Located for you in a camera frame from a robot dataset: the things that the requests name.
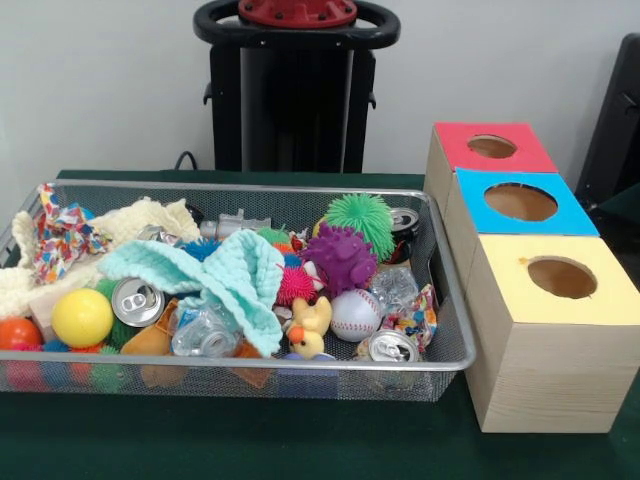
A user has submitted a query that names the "mint knitted cloth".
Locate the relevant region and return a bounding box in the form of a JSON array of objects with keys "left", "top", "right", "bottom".
[{"left": 97, "top": 229, "right": 286, "bottom": 359}]

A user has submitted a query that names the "silver drink can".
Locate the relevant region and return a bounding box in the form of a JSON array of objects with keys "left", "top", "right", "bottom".
[
  {"left": 367, "top": 328, "right": 422, "bottom": 364},
  {"left": 110, "top": 276, "right": 166, "bottom": 329}
]

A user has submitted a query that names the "black panel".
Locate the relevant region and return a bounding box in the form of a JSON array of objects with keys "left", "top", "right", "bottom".
[{"left": 574, "top": 33, "right": 640, "bottom": 201}]

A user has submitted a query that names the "cream knitted cloth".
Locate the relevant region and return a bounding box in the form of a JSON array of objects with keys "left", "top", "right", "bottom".
[{"left": 0, "top": 196, "right": 202, "bottom": 321}]

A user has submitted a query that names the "green spiky ball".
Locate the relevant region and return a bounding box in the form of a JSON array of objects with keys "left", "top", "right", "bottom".
[{"left": 323, "top": 194, "right": 396, "bottom": 264}]

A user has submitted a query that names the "small colourful patterned cloth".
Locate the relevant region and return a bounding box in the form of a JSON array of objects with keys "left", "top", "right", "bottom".
[{"left": 382, "top": 283, "right": 439, "bottom": 354}]

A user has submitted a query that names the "white baseball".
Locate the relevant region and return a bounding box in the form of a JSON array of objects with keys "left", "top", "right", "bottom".
[{"left": 329, "top": 288, "right": 384, "bottom": 343}]

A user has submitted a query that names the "dark green table cloth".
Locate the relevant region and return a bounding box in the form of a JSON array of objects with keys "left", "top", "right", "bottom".
[{"left": 0, "top": 169, "right": 640, "bottom": 480}]

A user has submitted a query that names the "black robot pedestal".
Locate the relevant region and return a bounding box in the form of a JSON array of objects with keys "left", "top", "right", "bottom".
[{"left": 193, "top": 0, "right": 401, "bottom": 174}]

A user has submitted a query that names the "silver mesh bin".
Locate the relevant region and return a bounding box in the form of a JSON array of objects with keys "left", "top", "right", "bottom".
[{"left": 0, "top": 178, "right": 477, "bottom": 401}]

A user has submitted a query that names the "large colourful patterned cloth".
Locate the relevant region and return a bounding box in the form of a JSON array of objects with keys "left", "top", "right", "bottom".
[{"left": 30, "top": 182, "right": 112, "bottom": 286}]

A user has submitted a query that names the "yellow ball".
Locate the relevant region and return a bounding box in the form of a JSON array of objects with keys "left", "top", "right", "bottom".
[{"left": 50, "top": 288, "right": 115, "bottom": 350}]

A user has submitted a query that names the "yellow plush duck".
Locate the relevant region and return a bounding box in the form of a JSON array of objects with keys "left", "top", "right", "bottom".
[{"left": 285, "top": 295, "right": 334, "bottom": 361}]

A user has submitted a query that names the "purple spiky toy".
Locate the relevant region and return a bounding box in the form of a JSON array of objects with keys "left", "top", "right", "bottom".
[{"left": 299, "top": 222, "right": 379, "bottom": 296}]

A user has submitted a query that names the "wooden three-hole box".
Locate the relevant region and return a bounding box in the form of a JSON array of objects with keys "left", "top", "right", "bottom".
[{"left": 423, "top": 121, "right": 640, "bottom": 434}]

